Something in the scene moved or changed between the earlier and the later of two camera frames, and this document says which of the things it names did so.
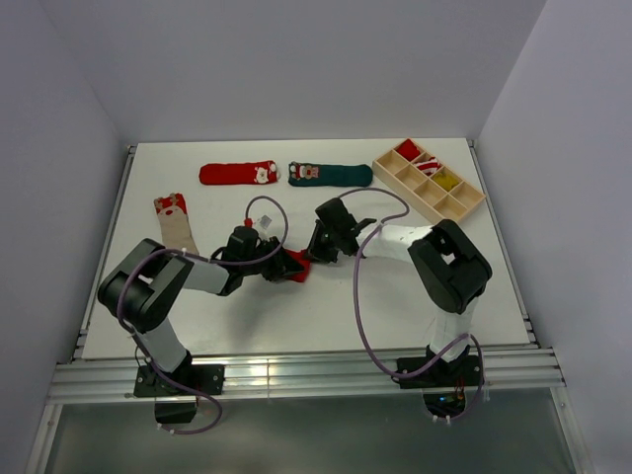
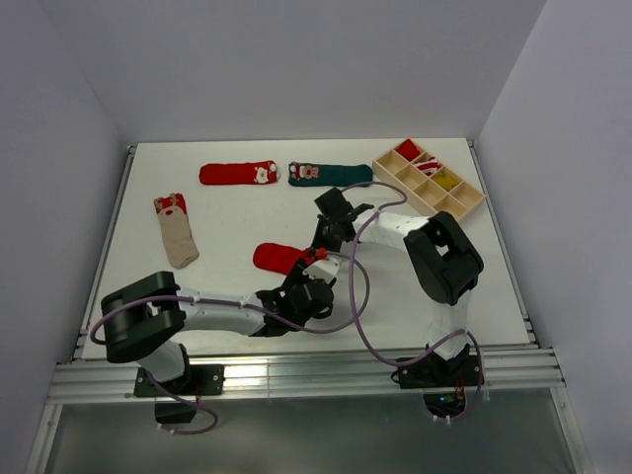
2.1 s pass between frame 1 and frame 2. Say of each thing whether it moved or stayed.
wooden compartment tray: stayed
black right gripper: moved
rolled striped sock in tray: stayed
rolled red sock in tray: stayed
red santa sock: stayed
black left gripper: moved
